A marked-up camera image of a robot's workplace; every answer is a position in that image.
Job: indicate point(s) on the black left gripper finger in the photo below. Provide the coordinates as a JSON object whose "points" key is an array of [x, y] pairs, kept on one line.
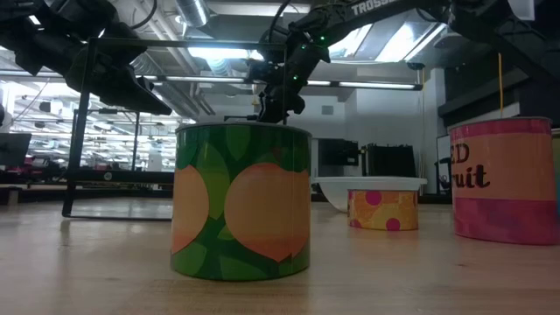
{"points": [[144, 100]]}

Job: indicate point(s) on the yellow pink-dotted rings can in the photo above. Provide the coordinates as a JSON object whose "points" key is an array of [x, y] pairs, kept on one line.
{"points": [[382, 214]]}

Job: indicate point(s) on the black equipment box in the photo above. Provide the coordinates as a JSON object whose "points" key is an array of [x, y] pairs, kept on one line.
{"points": [[337, 153]]}

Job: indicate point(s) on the green sliced peaches can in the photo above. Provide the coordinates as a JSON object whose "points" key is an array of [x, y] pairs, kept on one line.
{"points": [[240, 197]]}

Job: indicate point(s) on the black aluminium table frame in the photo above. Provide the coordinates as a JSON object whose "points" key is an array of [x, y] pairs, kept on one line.
{"points": [[35, 194]]}

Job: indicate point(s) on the silver ventilation duct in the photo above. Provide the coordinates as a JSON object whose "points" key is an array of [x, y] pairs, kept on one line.
{"points": [[192, 11]]}

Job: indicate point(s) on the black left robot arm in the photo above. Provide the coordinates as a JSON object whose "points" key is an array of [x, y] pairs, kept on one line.
{"points": [[39, 48]]}

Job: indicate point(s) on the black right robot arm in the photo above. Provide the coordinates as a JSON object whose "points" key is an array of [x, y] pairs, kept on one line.
{"points": [[341, 17]]}

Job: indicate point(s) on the black frame clear shelf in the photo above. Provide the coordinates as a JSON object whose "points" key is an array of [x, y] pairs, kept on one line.
{"points": [[83, 131]]}

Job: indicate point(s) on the whiteboard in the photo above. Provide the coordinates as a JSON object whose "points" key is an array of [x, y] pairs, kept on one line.
{"points": [[442, 146]]}

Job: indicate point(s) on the black equipment rack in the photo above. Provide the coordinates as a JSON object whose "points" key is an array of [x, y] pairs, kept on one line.
{"points": [[389, 162]]}

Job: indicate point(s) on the white translucent plastic bowl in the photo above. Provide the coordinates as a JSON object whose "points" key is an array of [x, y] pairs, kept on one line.
{"points": [[337, 192]]}

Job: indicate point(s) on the mixed fruit pink can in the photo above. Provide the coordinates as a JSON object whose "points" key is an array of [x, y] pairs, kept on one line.
{"points": [[503, 175]]}

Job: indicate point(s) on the black office monitor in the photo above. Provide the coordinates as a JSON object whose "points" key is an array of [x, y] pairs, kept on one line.
{"points": [[13, 149]]}

